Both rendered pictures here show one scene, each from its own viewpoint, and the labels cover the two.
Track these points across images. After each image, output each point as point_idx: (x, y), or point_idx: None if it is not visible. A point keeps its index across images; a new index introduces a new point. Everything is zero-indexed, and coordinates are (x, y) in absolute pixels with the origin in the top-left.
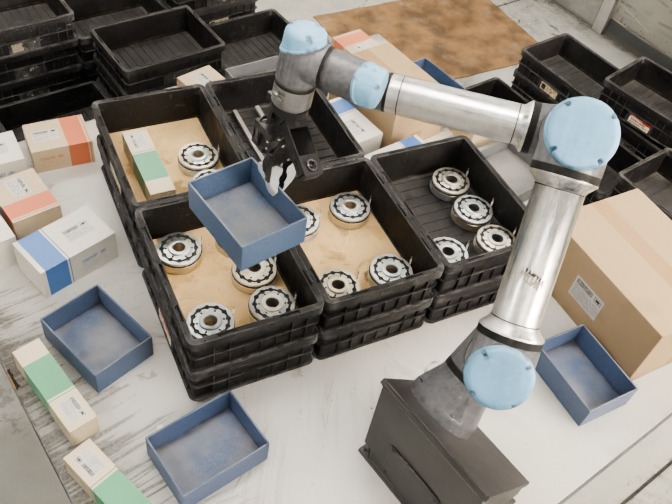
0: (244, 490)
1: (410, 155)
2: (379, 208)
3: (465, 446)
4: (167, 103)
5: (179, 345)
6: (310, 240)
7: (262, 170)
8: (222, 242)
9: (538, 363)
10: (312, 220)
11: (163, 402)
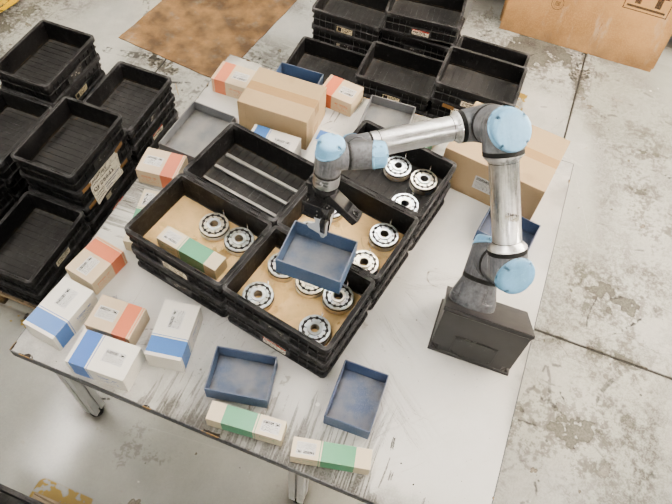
0: (388, 407)
1: None
2: (347, 197)
3: (499, 315)
4: (166, 198)
5: (305, 353)
6: None
7: (313, 227)
8: (317, 283)
9: None
10: None
11: (307, 389)
